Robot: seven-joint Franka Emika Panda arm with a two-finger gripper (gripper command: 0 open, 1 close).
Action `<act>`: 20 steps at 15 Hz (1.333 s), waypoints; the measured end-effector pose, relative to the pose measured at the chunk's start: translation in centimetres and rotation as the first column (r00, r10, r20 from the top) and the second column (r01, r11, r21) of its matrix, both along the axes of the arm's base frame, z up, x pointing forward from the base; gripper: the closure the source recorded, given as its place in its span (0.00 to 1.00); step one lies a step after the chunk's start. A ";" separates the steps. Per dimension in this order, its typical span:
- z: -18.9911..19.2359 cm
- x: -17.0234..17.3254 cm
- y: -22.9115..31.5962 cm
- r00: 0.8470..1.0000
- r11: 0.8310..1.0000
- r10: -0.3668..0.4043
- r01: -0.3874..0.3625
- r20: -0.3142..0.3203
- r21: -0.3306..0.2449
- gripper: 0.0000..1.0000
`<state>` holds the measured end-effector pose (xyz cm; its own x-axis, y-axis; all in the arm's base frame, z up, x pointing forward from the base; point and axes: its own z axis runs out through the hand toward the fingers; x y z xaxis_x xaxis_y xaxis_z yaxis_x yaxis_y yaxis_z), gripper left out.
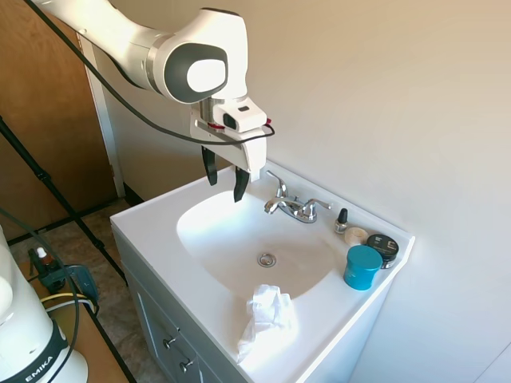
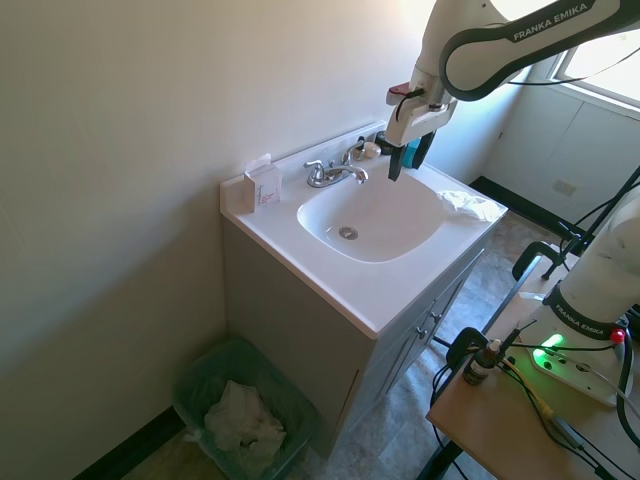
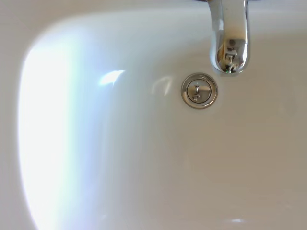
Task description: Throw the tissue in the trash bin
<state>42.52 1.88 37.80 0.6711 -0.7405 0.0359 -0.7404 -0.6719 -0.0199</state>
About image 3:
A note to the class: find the white sink countertop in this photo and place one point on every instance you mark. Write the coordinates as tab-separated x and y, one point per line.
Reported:
144	155

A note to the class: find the chrome sink drain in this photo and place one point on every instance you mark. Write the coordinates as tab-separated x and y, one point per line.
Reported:
199	91

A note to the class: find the chrome faucet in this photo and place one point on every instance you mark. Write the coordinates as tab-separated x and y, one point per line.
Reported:
230	28

